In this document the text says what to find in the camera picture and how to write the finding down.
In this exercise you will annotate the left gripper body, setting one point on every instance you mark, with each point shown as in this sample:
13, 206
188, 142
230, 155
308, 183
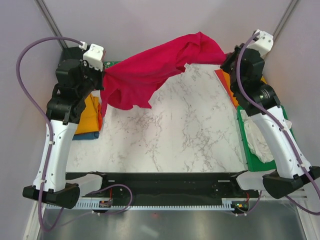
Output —
94, 77

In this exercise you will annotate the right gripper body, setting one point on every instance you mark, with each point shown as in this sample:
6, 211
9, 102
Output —
227, 63

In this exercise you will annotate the magenta t shirt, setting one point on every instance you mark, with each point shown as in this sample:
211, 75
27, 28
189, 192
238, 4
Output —
133, 81

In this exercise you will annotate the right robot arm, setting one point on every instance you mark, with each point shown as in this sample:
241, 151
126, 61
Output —
263, 107

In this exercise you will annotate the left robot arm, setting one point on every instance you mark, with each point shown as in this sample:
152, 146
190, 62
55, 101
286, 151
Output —
76, 79

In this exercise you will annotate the red plastic folder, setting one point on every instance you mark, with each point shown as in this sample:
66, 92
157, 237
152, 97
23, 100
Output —
224, 79

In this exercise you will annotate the green white box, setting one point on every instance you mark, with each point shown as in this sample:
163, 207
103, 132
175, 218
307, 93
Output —
108, 66

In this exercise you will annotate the black pink drawer organizer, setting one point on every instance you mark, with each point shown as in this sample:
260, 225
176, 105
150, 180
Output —
71, 53

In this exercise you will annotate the orange folded t shirt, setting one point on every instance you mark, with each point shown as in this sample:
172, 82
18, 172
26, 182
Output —
99, 117

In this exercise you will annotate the yellow folded t shirt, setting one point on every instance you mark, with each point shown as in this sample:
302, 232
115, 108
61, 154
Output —
88, 119

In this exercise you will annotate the blue folded t shirt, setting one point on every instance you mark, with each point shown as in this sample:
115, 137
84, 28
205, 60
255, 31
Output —
86, 136

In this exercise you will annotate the white crumpled t shirt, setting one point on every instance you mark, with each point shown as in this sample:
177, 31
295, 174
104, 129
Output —
257, 140

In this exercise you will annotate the green plastic tray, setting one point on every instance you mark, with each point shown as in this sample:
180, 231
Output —
252, 162

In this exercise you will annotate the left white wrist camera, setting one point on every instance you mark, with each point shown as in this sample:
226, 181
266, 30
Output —
93, 55

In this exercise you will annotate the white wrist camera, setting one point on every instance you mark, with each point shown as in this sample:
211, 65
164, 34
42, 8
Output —
93, 55
263, 42

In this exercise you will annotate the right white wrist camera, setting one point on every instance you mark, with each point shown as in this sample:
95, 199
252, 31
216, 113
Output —
263, 42

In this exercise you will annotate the right aluminium corner post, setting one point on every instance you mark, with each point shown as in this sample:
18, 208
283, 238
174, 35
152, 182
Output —
291, 7

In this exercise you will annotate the aluminium corner post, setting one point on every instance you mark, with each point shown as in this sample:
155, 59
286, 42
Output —
291, 7
43, 8

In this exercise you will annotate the left aluminium corner post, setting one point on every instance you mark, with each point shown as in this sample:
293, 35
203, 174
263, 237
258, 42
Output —
43, 8

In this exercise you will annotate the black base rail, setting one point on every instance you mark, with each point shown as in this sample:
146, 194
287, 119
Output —
170, 189

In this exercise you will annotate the white cable duct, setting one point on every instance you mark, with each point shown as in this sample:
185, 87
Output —
97, 204

